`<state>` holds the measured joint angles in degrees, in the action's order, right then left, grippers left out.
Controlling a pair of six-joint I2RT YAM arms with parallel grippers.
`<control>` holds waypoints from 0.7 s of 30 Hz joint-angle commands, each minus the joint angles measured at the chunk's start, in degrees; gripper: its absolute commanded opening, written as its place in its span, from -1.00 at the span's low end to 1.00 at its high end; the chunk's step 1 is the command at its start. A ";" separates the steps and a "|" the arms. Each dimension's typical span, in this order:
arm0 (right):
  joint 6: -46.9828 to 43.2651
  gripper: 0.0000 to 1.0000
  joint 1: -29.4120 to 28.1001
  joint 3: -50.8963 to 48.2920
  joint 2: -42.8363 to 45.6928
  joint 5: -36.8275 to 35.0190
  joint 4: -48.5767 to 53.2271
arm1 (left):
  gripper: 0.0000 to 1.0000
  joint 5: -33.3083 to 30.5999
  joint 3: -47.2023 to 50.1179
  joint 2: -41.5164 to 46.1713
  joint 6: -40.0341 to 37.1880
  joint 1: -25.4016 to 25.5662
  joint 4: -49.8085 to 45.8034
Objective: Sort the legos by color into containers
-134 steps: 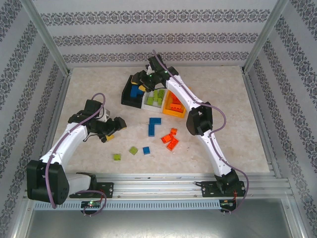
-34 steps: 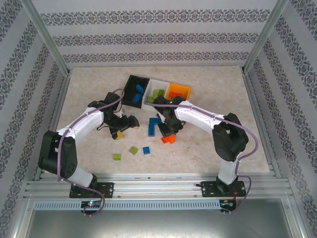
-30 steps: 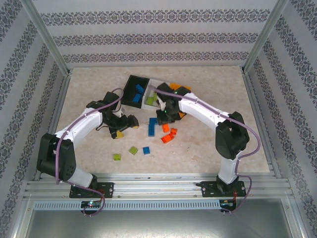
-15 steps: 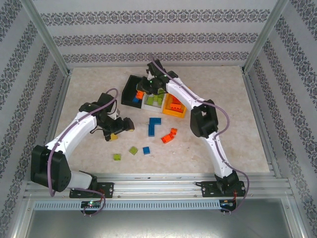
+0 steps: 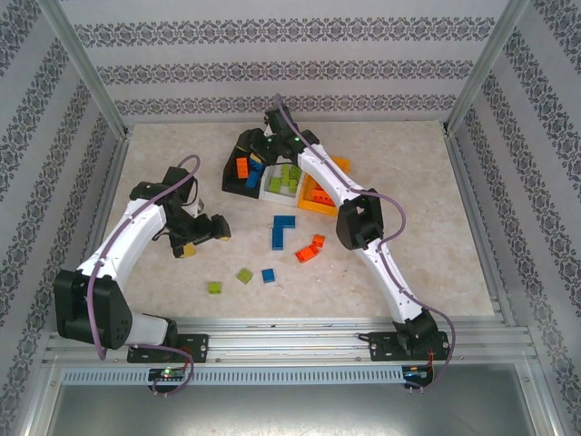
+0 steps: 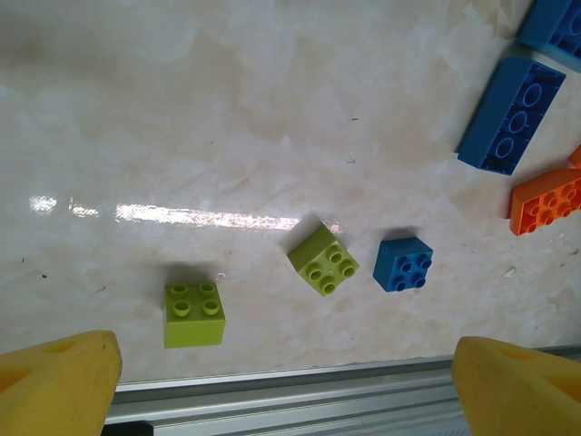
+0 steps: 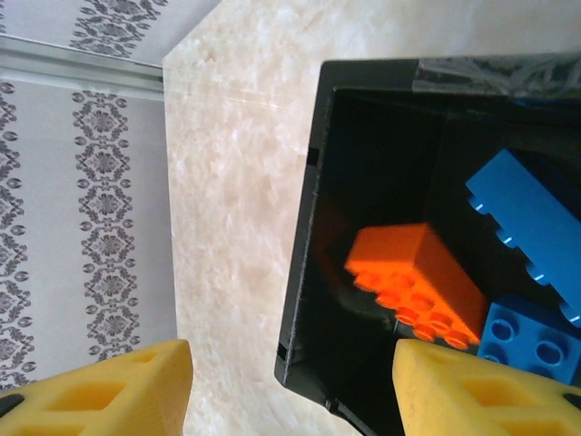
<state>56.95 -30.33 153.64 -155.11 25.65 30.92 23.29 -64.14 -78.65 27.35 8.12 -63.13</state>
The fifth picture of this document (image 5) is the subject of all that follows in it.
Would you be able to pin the long orange lego brick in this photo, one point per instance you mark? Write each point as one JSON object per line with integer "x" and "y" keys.
{"x": 242, "y": 168}

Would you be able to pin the long green lego brick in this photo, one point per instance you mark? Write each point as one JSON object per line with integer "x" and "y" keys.
{"x": 285, "y": 172}
{"x": 296, "y": 175}

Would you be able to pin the green square lego brick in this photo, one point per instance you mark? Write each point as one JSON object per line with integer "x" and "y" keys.
{"x": 244, "y": 275}
{"x": 214, "y": 288}
{"x": 275, "y": 185}

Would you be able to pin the black plastic bin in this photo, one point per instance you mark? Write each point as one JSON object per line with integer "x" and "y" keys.
{"x": 231, "y": 186}

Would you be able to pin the white plastic bin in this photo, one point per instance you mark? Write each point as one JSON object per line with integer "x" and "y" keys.
{"x": 272, "y": 196}

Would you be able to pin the green rectangular lego brick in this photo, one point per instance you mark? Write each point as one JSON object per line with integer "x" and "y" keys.
{"x": 290, "y": 186}

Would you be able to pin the blue L-shaped lego piece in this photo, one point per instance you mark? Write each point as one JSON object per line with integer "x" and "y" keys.
{"x": 278, "y": 236}

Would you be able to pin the orange rectangular lego brick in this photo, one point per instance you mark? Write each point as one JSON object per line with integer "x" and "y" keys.
{"x": 322, "y": 192}
{"x": 321, "y": 201}
{"x": 306, "y": 254}

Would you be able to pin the blue square lego brick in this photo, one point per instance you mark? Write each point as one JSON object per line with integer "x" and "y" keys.
{"x": 268, "y": 275}

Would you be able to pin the orange plastic bin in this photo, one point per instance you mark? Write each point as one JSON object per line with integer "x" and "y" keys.
{"x": 311, "y": 206}

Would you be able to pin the small orange lego brick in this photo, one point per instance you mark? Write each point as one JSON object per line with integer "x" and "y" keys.
{"x": 318, "y": 240}

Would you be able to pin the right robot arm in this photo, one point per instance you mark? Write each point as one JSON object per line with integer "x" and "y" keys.
{"x": 395, "y": 281}

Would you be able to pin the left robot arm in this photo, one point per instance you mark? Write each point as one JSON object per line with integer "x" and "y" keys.
{"x": 122, "y": 245}

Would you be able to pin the small circuit board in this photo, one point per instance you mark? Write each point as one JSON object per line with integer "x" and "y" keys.
{"x": 415, "y": 373}
{"x": 168, "y": 373}

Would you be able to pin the grey metal sheet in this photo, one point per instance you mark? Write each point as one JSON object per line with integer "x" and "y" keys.
{"x": 290, "y": 409}

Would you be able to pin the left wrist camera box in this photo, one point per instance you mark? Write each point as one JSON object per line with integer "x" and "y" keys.
{"x": 198, "y": 206}

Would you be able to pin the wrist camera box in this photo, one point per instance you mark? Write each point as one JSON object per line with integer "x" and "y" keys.
{"x": 198, "y": 206}
{"x": 265, "y": 120}

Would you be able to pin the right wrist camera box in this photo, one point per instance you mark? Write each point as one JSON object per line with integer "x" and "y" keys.
{"x": 265, "y": 120}

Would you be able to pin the aluminium side rail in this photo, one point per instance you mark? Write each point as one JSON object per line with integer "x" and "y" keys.
{"x": 472, "y": 204}
{"x": 109, "y": 181}

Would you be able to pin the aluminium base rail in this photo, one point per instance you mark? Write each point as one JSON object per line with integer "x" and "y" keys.
{"x": 290, "y": 345}

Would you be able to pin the aluminium frame post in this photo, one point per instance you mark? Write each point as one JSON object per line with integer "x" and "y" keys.
{"x": 81, "y": 63}
{"x": 41, "y": 399}
{"x": 542, "y": 399}
{"x": 490, "y": 59}

